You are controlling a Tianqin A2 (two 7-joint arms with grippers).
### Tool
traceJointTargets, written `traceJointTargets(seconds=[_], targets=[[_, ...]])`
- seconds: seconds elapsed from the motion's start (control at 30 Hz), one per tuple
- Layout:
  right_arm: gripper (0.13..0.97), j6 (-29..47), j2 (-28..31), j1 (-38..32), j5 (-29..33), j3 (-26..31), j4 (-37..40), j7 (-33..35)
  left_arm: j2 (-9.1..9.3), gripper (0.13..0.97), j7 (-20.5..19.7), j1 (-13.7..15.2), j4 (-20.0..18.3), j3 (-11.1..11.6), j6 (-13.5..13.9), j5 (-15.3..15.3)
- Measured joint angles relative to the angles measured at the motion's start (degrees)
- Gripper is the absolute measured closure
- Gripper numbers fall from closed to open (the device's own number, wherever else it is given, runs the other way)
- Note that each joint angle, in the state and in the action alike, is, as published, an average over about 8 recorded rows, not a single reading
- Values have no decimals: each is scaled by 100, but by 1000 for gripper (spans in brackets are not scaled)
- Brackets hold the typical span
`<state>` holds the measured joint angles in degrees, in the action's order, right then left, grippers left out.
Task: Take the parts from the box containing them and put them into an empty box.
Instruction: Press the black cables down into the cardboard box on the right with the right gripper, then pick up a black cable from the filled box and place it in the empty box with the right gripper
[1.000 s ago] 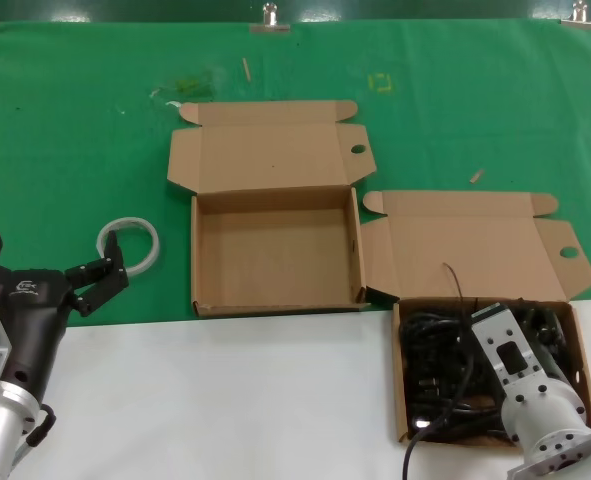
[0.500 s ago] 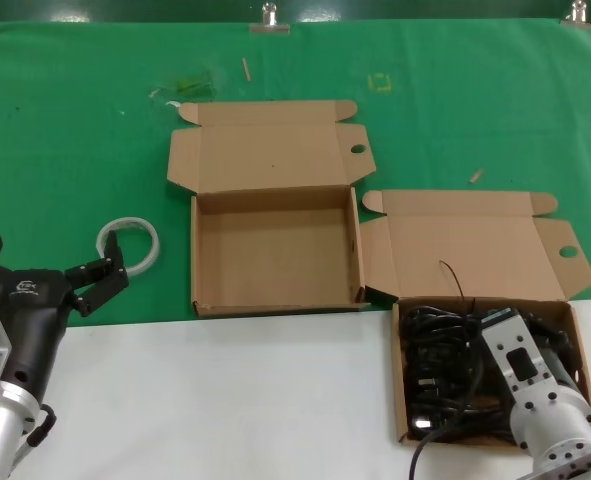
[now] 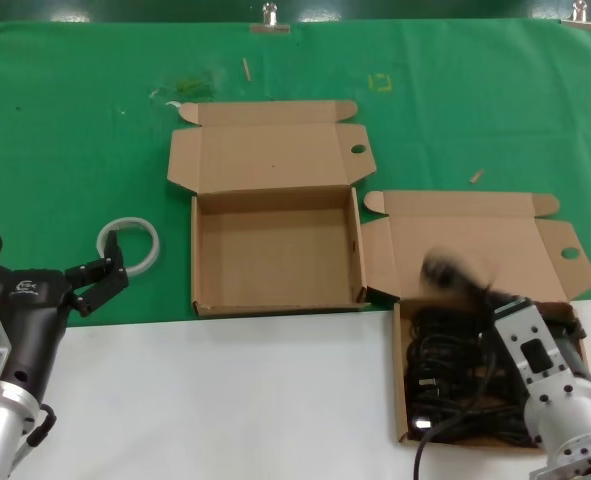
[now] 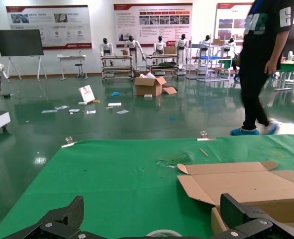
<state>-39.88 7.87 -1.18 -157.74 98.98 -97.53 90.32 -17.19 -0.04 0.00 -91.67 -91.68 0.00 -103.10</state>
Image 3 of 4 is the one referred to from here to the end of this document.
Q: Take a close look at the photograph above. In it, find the silver binder clip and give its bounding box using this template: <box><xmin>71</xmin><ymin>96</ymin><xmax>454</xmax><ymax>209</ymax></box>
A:
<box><xmin>560</xmin><ymin>1</ymin><xmax>591</xmax><ymax>30</ymax></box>
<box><xmin>249</xmin><ymin>2</ymin><xmax>292</xmax><ymax>35</ymax></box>

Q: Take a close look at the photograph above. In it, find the clear tape roll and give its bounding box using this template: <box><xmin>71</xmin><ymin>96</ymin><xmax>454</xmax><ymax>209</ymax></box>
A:
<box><xmin>97</xmin><ymin>216</ymin><xmax>162</xmax><ymax>277</ymax></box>

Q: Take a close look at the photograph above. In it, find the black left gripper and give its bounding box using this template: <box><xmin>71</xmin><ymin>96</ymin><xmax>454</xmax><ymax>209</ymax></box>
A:
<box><xmin>0</xmin><ymin>231</ymin><xmax>130</xmax><ymax>406</ymax></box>

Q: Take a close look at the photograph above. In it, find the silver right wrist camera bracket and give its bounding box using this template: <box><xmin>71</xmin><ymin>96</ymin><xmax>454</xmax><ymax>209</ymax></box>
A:
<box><xmin>493</xmin><ymin>295</ymin><xmax>584</xmax><ymax>396</ymax></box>

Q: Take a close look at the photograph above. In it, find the clear plastic wrapper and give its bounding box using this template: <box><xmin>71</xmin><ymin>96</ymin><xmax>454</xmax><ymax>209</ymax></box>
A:
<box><xmin>148</xmin><ymin>67</ymin><xmax>226</xmax><ymax>101</ymax></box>

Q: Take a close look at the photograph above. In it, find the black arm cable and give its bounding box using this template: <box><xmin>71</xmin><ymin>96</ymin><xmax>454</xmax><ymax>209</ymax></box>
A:
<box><xmin>413</xmin><ymin>399</ymin><xmax>531</xmax><ymax>480</ymax></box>
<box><xmin>24</xmin><ymin>403</ymin><xmax>57</xmax><ymax>448</ymax></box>

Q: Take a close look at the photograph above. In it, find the open cardboard box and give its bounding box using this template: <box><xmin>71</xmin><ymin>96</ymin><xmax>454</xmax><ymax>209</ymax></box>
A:
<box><xmin>361</xmin><ymin>189</ymin><xmax>591</xmax><ymax>451</ymax></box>
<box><xmin>166</xmin><ymin>99</ymin><xmax>378</xmax><ymax>319</ymax></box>

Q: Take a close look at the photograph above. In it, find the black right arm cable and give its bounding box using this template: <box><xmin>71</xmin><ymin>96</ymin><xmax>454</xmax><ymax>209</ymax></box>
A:
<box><xmin>413</xmin><ymin>399</ymin><xmax>531</xmax><ymax>480</ymax></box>

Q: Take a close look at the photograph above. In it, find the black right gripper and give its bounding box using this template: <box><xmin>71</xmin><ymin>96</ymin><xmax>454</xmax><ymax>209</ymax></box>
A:
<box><xmin>421</xmin><ymin>246</ymin><xmax>506</xmax><ymax>326</ymax></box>

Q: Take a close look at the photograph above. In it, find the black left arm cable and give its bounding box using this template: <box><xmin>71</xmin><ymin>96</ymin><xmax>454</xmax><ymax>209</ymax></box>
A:
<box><xmin>24</xmin><ymin>403</ymin><xmax>57</xmax><ymax>448</ymax></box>

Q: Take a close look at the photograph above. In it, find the green table cloth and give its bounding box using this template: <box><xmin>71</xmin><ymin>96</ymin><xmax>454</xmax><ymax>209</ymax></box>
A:
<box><xmin>0</xmin><ymin>18</ymin><xmax>591</xmax><ymax>331</ymax></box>

